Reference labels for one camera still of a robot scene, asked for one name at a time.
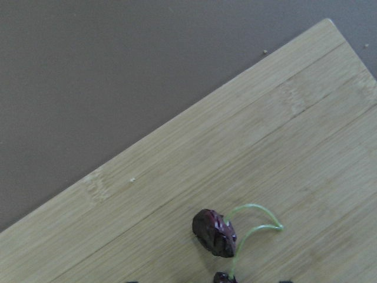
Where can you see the wooden cutting board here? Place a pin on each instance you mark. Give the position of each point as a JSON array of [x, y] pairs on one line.
[[296, 133]]

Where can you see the dark red cherry pair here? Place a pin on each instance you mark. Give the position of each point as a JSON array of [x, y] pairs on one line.
[[216, 234]]

